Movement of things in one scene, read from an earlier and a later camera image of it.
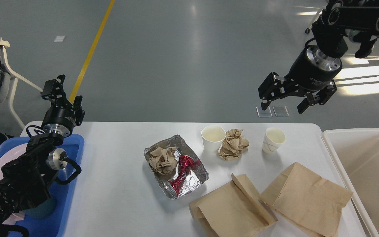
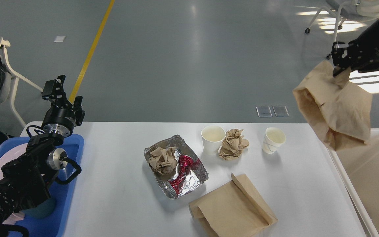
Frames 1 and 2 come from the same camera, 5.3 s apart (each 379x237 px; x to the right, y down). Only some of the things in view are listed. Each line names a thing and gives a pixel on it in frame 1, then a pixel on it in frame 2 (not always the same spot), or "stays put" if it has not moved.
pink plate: (9, 156) stays put
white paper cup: (274, 138) stays put
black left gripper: (61, 117) stays put
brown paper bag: (308, 200) to (342, 111)
